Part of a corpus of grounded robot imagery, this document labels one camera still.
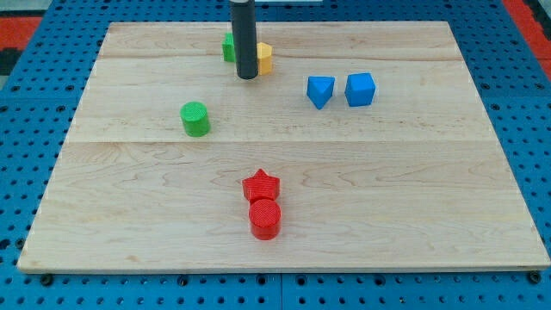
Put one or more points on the red star block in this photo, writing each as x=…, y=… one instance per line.
x=261, y=186

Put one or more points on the green star block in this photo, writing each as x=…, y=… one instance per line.
x=228, y=48

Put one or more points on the red cylinder block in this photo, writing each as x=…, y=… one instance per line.
x=265, y=217

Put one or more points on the blue triangle block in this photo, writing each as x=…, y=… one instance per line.
x=319, y=90

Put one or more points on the green cylinder block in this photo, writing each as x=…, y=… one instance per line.
x=195, y=120

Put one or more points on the wooden board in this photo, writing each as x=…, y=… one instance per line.
x=415, y=182

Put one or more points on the yellow hexagon block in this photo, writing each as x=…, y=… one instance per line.
x=264, y=58

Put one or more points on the blue cube block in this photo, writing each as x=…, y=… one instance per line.
x=360, y=89

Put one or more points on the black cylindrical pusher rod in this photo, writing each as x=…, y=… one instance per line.
x=244, y=33

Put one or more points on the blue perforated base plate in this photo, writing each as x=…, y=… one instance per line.
x=43, y=90

